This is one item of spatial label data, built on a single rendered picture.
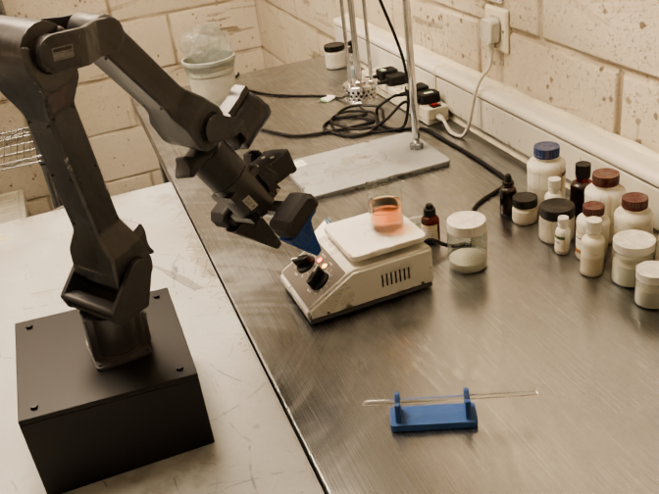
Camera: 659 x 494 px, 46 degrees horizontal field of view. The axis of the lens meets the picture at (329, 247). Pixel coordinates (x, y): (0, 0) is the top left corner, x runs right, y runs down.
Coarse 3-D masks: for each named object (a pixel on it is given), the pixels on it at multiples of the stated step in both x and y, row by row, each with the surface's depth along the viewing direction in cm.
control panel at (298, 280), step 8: (320, 256) 117; (328, 256) 115; (320, 264) 115; (328, 264) 114; (336, 264) 113; (288, 272) 119; (296, 272) 117; (304, 272) 116; (328, 272) 113; (336, 272) 111; (344, 272) 110; (288, 280) 117; (296, 280) 116; (304, 280) 115; (328, 280) 111; (336, 280) 110; (296, 288) 115; (304, 288) 114; (320, 288) 111; (328, 288) 110; (304, 296) 112; (312, 296) 111; (320, 296) 110; (312, 304) 110
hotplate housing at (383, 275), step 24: (360, 264) 111; (384, 264) 111; (408, 264) 113; (288, 288) 117; (336, 288) 110; (360, 288) 111; (384, 288) 113; (408, 288) 114; (312, 312) 110; (336, 312) 112
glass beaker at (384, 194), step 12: (372, 180) 114; (384, 180) 115; (396, 180) 114; (372, 192) 111; (384, 192) 116; (396, 192) 111; (372, 204) 112; (384, 204) 111; (396, 204) 112; (372, 216) 113; (384, 216) 112; (396, 216) 113; (372, 228) 115; (384, 228) 113; (396, 228) 114
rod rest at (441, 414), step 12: (396, 396) 91; (396, 408) 89; (408, 408) 92; (420, 408) 92; (432, 408) 92; (444, 408) 91; (456, 408) 91; (468, 408) 88; (396, 420) 90; (408, 420) 90; (420, 420) 90; (432, 420) 90; (444, 420) 90; (456, 420) 89; (468, 420) 89
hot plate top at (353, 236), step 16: (336, 224) 119; (352, 224) 118; (368, 224) 118; (336, 240) 114; (352, 240) 114; (368, 240) 113; (384, 240) 113; (400, 240) 112; (416, 240) 112; (352, 256) 110; (368, 256) 110
